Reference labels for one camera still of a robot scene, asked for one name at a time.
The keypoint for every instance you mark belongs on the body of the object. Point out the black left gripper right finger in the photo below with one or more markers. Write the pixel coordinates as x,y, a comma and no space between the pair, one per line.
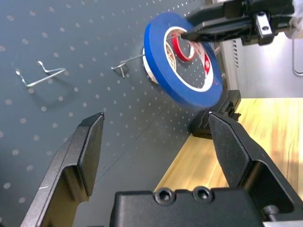
241,153

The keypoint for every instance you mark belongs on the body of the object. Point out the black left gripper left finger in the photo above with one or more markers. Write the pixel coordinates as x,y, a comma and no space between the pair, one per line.
68,165

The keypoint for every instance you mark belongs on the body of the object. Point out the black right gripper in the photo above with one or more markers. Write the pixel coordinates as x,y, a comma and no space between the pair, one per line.
272,14

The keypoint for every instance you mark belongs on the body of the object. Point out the blue tape roll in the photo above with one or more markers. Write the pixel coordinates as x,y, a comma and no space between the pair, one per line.
154,59

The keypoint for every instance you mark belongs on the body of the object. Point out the dark grey pegboard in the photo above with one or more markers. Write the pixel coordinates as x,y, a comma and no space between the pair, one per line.
71,35

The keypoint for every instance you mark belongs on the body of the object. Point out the red tape roll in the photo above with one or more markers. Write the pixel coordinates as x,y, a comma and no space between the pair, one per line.
176,49

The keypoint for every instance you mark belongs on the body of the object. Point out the white tape roll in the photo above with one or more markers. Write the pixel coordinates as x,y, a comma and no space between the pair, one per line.
148,71

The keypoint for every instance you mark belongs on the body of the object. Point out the single metal peg hook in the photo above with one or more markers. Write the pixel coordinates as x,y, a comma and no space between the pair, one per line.
127,62

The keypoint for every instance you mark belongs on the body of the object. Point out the white pegboard frame post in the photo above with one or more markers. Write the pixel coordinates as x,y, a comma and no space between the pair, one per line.
229,66

